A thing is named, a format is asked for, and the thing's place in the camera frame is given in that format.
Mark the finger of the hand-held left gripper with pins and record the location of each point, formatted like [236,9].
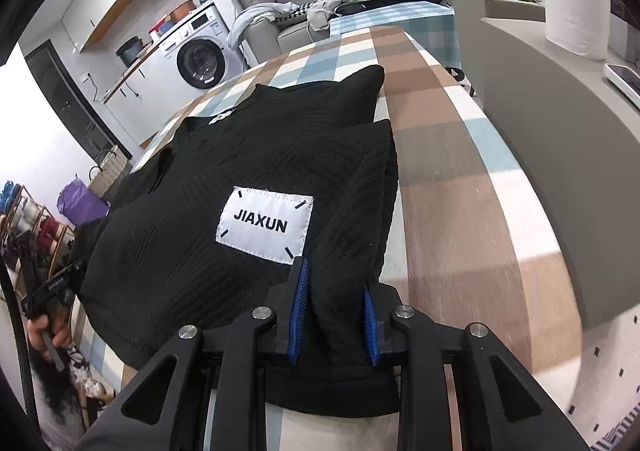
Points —
[67,277]

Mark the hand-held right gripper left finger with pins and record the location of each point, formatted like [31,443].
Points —
[300,311]

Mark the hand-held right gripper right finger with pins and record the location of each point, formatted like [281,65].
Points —
[371,331]

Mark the black textured shirt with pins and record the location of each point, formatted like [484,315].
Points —
[200,171]

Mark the person's left forearm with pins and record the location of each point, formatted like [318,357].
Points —
[55,391]

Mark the person's left hand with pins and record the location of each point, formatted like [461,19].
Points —
[60,341]

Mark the purple plastic bag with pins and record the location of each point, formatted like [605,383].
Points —
[80,198]

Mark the wooden shoe rack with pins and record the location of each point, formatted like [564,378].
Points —
[30,203]

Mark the woven laundry basket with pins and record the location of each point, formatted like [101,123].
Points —
[107,176]

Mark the black door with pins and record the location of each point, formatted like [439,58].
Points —
[60,91]

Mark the white kitchen base cabinet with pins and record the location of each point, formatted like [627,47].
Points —
[150,101]

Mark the black cooking pot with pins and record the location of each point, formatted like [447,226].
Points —
[128,51]

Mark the large grey cabinet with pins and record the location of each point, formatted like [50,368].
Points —
[550,156]

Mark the white washing machine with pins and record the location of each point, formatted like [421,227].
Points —
[200,56]

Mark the red container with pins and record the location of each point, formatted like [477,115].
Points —
[161,28]

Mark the grey sofa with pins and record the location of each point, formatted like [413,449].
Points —
[260,38]

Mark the brown basin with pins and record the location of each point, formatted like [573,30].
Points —
[182,9]

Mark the houndstooth cloth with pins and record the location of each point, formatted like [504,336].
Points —
[292,16]

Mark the light grey hoodie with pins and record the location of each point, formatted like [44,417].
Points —
[250,16]

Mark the grey crumpled garment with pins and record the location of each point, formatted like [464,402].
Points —
[325,11]

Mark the teal checked table cover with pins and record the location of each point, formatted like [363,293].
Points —
[430,21]

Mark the small grey cabinet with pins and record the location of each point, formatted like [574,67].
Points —
[500,6]

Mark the white handheld device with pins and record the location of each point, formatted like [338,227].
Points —
[625,81]

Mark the white paper towel roll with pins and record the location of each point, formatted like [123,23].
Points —
[575,6]

